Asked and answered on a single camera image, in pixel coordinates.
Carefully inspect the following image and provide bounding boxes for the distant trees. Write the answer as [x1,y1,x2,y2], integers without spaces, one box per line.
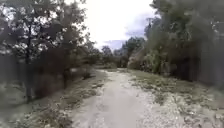
[99,36,147,70]

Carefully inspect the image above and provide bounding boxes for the pale gravel path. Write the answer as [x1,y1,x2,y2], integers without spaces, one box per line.
[70,69,189,128]

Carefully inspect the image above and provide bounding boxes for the row of trees and bushes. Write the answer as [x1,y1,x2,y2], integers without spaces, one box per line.
[0,0,102,103]
[126,0,224,88]

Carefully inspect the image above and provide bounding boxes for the stony grass verge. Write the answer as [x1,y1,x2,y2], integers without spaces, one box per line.
[127,67,224,128]
[0,69,110,128]

